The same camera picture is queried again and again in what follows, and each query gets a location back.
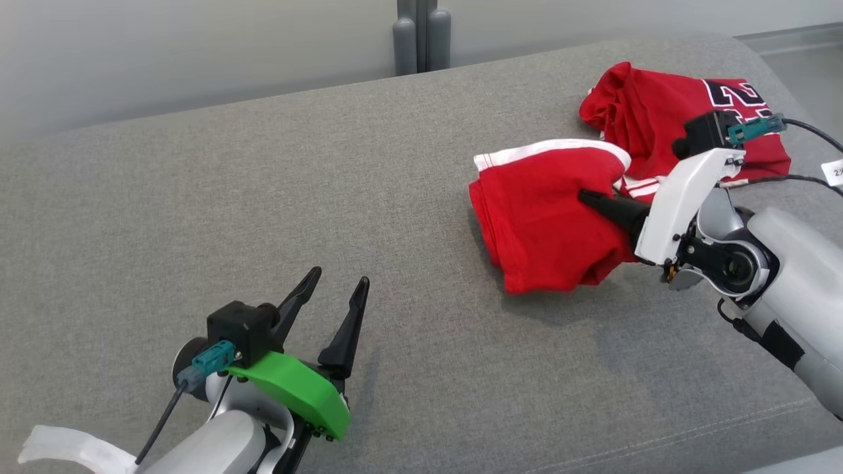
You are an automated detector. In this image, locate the black cable with teal connector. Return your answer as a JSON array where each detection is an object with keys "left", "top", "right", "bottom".
[
  {"left": 135, "top": 340, "right": 238, "bottom": 467},
  {"left": 728, "top": 113, "right": 843, "bottom": 198}
]

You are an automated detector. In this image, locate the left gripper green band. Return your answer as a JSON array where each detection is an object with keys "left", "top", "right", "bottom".
[{"left": 227, "top": 266, "right": 371, "bottom": 442}]

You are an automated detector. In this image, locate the grey metal stand post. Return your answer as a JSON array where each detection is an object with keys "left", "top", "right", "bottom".
[{"left": 393, "top": 0, "right": 452, "bottom": 76}]

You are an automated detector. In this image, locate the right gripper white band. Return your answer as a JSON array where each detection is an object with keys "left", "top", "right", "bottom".
[{"left": 578, "top": 148, "right": 746, "bottom": 265}]

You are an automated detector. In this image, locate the grey fabric sofa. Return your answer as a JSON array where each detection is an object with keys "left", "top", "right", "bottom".
[{"left": 0, "top": 33, "right": 843, "bottom": 474}]

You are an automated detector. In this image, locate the red basketball jersey number 23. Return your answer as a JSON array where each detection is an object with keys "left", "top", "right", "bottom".
[{"left": 580, "top": 61, "right": 792, "bottom": 198}]

